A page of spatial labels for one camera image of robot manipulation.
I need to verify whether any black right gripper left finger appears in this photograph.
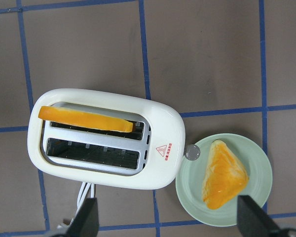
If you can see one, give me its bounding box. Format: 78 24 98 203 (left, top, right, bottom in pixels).
64 198 99 237

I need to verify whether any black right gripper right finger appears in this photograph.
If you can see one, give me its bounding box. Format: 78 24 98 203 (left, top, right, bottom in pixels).
237 195 284 237

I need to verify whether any white two-slot toaster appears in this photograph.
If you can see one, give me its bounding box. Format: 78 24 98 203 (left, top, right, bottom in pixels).
27 88 202 190

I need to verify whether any bread slice in toaster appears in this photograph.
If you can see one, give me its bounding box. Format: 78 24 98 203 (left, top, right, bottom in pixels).
38 106 134 133

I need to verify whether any toast piece on plate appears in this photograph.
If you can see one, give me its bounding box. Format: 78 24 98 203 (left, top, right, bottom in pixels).
202 140 249 210

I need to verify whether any light green plate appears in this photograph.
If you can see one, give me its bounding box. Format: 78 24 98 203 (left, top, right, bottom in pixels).
176 133 273 227

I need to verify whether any white toaster power cable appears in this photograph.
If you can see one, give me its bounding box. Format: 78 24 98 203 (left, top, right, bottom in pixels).
56 182 97 230

